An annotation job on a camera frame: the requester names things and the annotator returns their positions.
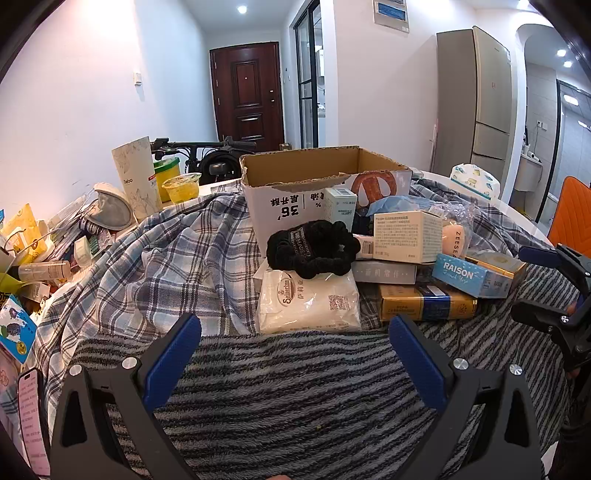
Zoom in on small white green box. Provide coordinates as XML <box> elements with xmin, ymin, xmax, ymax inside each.
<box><xmin>323</xmin><ymin>188</ymin><xmax>358</xmax><ymax>225</ymax></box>

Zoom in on cream cosmetic box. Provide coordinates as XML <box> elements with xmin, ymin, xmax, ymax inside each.
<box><xmin>373</xmin><ymin>211</ymin><xmax>443</xmax><ymax>264</ymax></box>

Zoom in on grey striped fleece garment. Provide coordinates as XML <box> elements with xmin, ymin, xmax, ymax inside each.
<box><xmin>69</xmin><ymin>263</ymin><xmax>578</xmax><ymax>480</ymax></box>

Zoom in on wall electrical panel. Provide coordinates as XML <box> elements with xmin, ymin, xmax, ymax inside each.
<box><xmin>372</xmin><ymin>0</ymin><xmax>411</xmax><ymax>34</ymax></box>

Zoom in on black fuzzy scrunchie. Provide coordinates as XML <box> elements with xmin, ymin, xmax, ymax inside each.
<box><xmin>267</xmin><ymin>220</ymin><xmax>362</xmax><ymax>280</ymax></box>

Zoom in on printed tissue pack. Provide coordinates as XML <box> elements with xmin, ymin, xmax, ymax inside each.
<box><xmin>450</xmin><ymin>164</ymin><xmax>502</xmax><ymax>200</ymax></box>

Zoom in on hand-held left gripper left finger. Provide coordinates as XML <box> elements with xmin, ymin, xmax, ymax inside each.
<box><xmin>48</xmin><ymin>314</ymin><xmax>202</xmax><ymax>480</ymax></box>

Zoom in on smartphone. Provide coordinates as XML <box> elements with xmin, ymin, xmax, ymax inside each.
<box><xmin>17</xmin><ymin>367</ymin><xmax>51</xmax><ymax>476</ymax></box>

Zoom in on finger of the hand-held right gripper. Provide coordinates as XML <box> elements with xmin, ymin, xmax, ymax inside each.
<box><xmin>519</xmin><ymin>244</ymin><xmax>591</xmax><ymax>289</ymax></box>
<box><xmin>512</xmin><ymin>300</ymin><xmax>591</xmax><ymax>370</ymax></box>

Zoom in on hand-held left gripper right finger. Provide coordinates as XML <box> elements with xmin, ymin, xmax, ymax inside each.
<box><xmin>390</xmin><ymin>315</ymin><xmax>542</xmax><ymax>480</ymax></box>

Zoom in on yellow packet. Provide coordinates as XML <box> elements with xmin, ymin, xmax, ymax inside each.
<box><xmin>0</xmin><ymin>203</ymin><xmax>49</xmax><ymax>264</ymax></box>

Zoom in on brown door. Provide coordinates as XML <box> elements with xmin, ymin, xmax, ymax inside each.
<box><xmin>210</xmin><ymin>42</ymin><xmax>284</xmax><ymax>141</ymax></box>

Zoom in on grey refrigerator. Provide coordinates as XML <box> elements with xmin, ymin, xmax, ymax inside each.
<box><xmin>436</xmin><ymin>27</ymin><xmax>513</xmax><ymax>190</ymax></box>

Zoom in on white plastic bottle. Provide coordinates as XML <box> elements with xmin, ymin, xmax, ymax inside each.
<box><xmin>18</xmin><ymin>261</ymin><xmax>72</xmax><ymax>282</ymax></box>

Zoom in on blue plaid shirt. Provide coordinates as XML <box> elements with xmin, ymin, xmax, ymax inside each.
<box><xmin>37</xmin><ymin>178</ymin><xmax>555</xmax><ymax>370</ymax></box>

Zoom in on grey cup face mask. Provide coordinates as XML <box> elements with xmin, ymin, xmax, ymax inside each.
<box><xmin>92</xmin><ymin>183</ymin><xmax>134</xmax><ymax>232</ymax></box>

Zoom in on black framed glass door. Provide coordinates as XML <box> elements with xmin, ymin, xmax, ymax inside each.
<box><xmin>294</xmin><ymin>0</ymin><xmax>324</xmax><ymax>148</ymax></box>

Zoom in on orange chair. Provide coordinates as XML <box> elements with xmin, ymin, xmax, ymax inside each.
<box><xmin>549</xmin><ymin>176</ymin><xmax>591</xmax><ymax>245</ymax></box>

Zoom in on yellow jelly cup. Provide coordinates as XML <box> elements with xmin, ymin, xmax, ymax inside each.
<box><xmin>161</xmin><ymin>173</ymin><xmax>202</xmax><ymax>205</ymax></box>

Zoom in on green packet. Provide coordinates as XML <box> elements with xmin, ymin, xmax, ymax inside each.
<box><xmin>0</xmin><ymin>272</ymin><xmax>28</xmax><ymax>296</ymax></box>

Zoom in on blue cartoon card packet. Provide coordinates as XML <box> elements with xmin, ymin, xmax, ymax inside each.
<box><xmin>0</xmin><ymin>295</ymin><xmax>38</xmax><ymax>363</ymax></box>

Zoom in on white tissue packet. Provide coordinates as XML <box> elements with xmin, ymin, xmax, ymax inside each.
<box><xmin>257</xmin><ymin>269</ymin><xmax>362</xmax><ymax>334</ymax></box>

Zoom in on white tumbler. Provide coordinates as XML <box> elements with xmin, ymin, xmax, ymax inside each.
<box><xmin>112</xmin><ymin>136</ymin><xmax>163</xmax><ymax>220</ymax></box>

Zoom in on gold box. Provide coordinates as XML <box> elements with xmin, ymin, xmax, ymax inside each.
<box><xmin>464</xmin><ymin>255</ymin><xmax>515</xmax><ymax>279</ymax></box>

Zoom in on black bicycle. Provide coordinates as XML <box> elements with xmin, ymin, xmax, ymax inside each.
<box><xmin>150</xmin><ymin>136</ymin><xmax>257</xmax><ymax>178</ymax></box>

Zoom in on gold blue cigarette carton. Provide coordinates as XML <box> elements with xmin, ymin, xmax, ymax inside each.
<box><xmin>379</xmin><ymin>284</ymin><xmax>478</xmax><ymax>321</ymax></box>

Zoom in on light blue cigarette carton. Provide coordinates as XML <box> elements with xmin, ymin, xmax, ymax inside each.
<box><xmin>432</xmin><ymin>253</ymin><xmax>527</xmax><ymax>298</ymax></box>

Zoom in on clear plastic bag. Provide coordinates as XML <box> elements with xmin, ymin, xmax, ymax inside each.
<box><xmin>429</xmin><ymin>203</ymin><xmax>481</xmax><ymax>232</ymax></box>

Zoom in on grey box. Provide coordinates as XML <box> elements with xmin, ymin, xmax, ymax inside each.
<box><xmin>352</xmin><ymin>261</ymin><xmax>417</xmax><ymax>284</ymax></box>

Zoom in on yellow tub green lid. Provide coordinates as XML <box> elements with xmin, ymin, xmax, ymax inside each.
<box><xmin>154</xmin><ymin>157</ymin><xmax>181</xmax><ymax>204</ymax></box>

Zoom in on pink makeup sponge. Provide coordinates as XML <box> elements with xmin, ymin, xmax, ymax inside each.
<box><xmin>441</xmin><ymin>222</ymin><xmax>472</xmax><ymax>259</ymax></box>

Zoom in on blue wet wipes packet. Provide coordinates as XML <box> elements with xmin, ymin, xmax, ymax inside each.
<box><xmin>367</xmin><ymin>196</ymin><xmax>416</xmax><ymax>217</ymax></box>

